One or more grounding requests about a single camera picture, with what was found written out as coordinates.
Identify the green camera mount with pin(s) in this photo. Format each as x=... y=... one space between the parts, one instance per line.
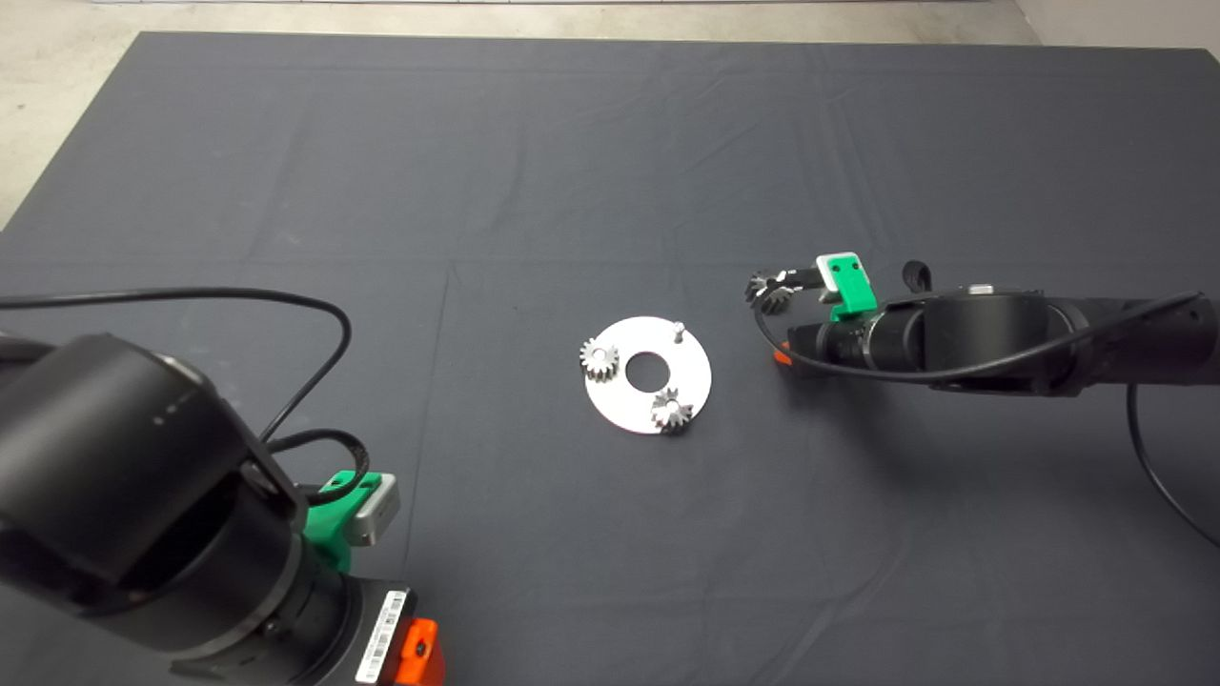
x=326 y=524
x=853 y=286

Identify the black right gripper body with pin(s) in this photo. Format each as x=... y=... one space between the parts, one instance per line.
x=820 y=348

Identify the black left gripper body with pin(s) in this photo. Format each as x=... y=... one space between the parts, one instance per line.
x=374 y=638

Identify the silver left camera box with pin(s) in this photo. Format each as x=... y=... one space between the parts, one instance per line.
x=372 y=513

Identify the green left camera mount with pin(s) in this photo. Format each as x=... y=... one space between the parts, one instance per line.
x=326 y=524

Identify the large steel gear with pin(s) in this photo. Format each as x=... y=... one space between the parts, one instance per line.
x=770 y=303

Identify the green right camera mount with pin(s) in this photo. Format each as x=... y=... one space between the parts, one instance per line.
x=853 y=286

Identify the silver right camera box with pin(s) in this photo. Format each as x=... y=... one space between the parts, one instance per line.
x=825 y=293

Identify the silver camera box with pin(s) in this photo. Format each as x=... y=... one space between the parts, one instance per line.
x=825 y=293
x=372 y=513

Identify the dark grey table cloth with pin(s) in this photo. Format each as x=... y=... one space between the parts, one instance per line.
x=477 y=143

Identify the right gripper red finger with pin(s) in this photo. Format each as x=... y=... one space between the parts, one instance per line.
x=782 y=358

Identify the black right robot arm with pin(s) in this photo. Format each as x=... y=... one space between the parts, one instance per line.
x=991 y=333

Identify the small steel gear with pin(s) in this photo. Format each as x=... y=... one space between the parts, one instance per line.
x=600 y=359
x=673 y=412

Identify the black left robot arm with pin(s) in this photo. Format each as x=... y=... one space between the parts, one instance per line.
x=95 y=457

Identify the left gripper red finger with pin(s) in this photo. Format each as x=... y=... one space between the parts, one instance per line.
x=421 y=657

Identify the round metal plate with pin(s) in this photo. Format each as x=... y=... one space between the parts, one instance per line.
x=620 y=395

